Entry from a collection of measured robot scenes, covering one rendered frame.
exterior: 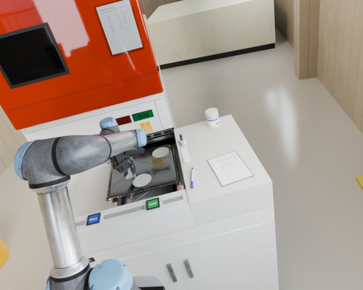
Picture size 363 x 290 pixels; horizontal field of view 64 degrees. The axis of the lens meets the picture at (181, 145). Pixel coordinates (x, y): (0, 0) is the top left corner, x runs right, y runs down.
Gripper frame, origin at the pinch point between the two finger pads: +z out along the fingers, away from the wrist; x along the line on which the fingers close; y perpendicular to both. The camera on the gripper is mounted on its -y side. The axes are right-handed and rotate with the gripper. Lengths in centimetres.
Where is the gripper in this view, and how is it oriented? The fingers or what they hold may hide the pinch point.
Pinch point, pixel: (134, 176)
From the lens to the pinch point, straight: 152.2
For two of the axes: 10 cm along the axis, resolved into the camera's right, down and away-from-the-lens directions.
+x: 6.8, 2.8, -6.8
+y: -7.0, 5.1, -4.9
